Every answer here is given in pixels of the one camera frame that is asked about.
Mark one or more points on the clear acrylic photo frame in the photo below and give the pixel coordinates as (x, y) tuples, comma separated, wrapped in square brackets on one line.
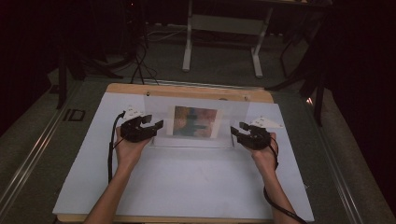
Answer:
[(155, 105)]

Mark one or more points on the black metal stand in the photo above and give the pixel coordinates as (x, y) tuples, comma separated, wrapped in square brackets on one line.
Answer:
[(62, 81), (319, 102)]

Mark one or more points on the white metal desk frame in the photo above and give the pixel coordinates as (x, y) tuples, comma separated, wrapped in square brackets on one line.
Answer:
[(224, 25)]

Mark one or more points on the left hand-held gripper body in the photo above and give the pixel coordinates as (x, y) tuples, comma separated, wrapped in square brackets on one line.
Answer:
[(134, 130)]

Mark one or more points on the photo card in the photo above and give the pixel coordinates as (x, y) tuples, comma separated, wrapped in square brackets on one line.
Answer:
[(194, 122)]

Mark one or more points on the white table mat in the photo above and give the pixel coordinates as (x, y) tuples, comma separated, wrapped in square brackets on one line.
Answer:
[(186, 180)]

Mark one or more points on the person's right hand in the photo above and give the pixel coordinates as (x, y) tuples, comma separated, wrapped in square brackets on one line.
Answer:
[(264, 157)]

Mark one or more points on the person's left hand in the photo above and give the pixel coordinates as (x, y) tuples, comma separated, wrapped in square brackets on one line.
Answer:
[(129, 152)]

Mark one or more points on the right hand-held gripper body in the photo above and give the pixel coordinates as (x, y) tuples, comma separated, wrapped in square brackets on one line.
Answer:
[(257, 138)]

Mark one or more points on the metal floor rail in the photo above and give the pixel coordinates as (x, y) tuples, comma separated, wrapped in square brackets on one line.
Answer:
[(28, 161), (339, 174)]

